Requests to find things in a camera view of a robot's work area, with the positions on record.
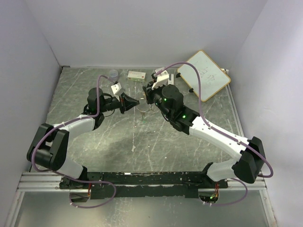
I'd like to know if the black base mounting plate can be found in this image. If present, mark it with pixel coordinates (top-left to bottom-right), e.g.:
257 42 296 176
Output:
59 171 229 201

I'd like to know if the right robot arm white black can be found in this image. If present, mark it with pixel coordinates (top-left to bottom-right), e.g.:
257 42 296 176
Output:
143 82 265 188

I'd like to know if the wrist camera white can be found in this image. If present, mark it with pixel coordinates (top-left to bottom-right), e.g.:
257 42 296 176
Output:
152 67 169 90
111 82 125 96

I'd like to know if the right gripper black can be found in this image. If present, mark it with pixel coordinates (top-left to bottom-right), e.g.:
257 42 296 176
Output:
143 80 171 119

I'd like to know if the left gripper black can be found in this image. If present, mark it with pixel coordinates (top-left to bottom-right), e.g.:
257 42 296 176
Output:
99 92 140 114

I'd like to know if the white green cardboard box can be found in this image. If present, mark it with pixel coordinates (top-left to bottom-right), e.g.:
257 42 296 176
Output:
127 71 146 82

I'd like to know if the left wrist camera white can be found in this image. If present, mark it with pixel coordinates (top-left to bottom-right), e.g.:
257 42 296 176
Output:
111 82 125 96

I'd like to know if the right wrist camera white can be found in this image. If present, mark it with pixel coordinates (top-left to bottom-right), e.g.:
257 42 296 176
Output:
152 67 169 90

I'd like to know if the large silver keyring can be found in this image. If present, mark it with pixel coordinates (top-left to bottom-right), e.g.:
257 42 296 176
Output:
136 105 152 113

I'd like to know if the clear plastic cup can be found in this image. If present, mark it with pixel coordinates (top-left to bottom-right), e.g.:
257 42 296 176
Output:
108 69 119 81

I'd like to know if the small whiteboard yellow frame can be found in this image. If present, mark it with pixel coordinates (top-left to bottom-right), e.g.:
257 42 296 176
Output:
177 50 231 102

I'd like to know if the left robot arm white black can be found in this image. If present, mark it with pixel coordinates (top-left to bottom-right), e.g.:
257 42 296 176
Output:
27 88 140 189

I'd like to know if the aluminium rail frame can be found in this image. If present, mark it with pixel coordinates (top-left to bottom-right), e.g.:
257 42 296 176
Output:
27 69 267 184

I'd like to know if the silver keys bunch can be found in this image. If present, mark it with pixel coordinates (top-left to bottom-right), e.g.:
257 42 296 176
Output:
141 112 146 123

